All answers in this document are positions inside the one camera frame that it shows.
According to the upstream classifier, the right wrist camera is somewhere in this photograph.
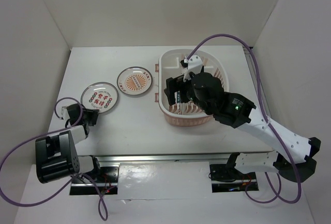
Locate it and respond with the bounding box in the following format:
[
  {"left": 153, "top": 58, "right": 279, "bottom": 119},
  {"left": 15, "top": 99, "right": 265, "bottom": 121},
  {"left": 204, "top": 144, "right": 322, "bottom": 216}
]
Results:
[{"left": 180, "top": 55, "right": 203, "bottom": 82}]

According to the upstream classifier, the aluminium side rail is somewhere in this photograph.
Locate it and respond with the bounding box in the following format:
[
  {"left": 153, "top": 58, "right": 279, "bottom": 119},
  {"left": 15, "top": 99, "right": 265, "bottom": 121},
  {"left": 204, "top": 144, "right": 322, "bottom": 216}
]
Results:
[{"left": 243, "top": 47, "right": 270, "bottom": 115}]

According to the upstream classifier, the plate with red characters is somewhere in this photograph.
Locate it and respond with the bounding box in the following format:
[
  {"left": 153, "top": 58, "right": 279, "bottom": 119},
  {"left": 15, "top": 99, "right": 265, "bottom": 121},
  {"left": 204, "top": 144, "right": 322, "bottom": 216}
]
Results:
[{"left": 80, "top": 82, "right": 119, "bottom": 114}]

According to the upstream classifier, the aluminium front rail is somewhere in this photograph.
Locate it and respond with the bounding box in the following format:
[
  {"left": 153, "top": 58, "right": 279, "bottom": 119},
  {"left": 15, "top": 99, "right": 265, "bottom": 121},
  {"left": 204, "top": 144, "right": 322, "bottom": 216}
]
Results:
[{"left": 95, "top": 153, "right": 231, "bottom": 163}]

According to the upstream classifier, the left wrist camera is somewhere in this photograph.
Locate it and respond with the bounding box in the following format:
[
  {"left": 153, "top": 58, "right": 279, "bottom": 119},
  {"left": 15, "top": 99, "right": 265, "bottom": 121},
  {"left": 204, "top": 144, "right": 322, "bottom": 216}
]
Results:
[{"left": 61, "top": 106, "right": 69, "bottom": 120}]

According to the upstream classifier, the plate with dark blue rim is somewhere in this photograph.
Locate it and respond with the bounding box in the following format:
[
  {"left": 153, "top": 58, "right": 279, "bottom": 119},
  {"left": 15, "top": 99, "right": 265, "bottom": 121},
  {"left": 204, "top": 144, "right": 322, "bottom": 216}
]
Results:
[{"left": 176, "top": 91, "right": 183, "bottom": 115}]

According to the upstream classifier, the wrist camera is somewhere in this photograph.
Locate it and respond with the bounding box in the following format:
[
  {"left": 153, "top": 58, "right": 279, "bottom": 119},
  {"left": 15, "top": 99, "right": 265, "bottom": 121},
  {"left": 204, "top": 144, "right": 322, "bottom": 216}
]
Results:
[
  {"left": 61, "top": 106, "right": 69, "bottom": 120},
  {"left": 180, "top": 55, "right": 203, "bottom": 82}
]

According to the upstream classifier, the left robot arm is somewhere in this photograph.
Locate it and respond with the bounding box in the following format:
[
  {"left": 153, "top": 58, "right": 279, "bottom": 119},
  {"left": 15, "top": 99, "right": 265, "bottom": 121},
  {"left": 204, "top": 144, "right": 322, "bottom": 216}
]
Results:
[{"left": 35, "top": 103, "right": 102, "bottom": 184}]

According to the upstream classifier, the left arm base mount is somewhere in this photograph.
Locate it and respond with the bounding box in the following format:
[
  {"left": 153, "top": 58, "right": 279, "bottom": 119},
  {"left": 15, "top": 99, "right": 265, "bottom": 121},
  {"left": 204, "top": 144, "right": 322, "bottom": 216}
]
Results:
[{"left": 69, "top": 164, "right": 119, "bottom": 196}]

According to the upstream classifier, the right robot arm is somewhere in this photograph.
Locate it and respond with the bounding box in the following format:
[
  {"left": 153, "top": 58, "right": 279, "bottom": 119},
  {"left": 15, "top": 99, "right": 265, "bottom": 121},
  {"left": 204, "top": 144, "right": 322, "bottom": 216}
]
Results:
[{"left": 164, "top": 72, "right": 321, "bottom": 182}]

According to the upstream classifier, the plate with orange sunburst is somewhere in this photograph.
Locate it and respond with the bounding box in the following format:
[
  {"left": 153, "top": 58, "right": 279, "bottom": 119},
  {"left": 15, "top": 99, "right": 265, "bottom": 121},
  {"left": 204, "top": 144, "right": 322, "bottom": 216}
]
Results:
[{"left": 116, "top": 66, "right": 153, "bottom": 96}]

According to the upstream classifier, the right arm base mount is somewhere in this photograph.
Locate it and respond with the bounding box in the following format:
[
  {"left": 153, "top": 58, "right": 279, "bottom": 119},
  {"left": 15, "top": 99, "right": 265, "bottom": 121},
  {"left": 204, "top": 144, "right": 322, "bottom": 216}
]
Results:
[{"left": 208, "top": 164, "right": 259, "bottom": 193}]

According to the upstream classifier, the white and pink dish rack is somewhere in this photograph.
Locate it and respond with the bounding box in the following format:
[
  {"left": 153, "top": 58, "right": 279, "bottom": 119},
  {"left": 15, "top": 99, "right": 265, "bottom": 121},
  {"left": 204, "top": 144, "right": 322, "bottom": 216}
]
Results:
[{"left": 155, "top": 49, "right": 229, "bottom": 127}]

